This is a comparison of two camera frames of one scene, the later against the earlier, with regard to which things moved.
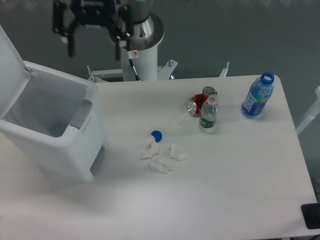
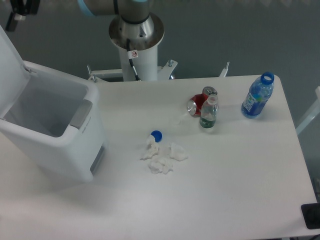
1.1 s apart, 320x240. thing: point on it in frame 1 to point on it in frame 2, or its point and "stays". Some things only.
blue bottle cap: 157,135 stays
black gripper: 94,12 to 21,9
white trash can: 56,122 stays
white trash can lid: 14,77 stays
